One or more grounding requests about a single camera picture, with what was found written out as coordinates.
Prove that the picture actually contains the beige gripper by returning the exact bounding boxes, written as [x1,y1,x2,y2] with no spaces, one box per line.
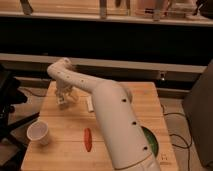
[55,80,79,104]

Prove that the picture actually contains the red chili pepper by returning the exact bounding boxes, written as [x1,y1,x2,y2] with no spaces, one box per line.
[84,128,92,152]

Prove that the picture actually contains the black office chair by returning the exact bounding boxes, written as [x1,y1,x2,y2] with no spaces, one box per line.
[0,64,39,171]

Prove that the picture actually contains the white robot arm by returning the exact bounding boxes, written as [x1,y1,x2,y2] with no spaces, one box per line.
[47,58,161,171]

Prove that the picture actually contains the white paper cup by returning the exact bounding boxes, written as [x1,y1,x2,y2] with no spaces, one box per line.
[27,121,51,145]

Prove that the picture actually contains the black cable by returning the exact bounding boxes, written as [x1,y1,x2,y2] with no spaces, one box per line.
[161,106,194,171]

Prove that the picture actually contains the green ceramic bowl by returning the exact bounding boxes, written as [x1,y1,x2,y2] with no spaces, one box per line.
[142,126,159,156]

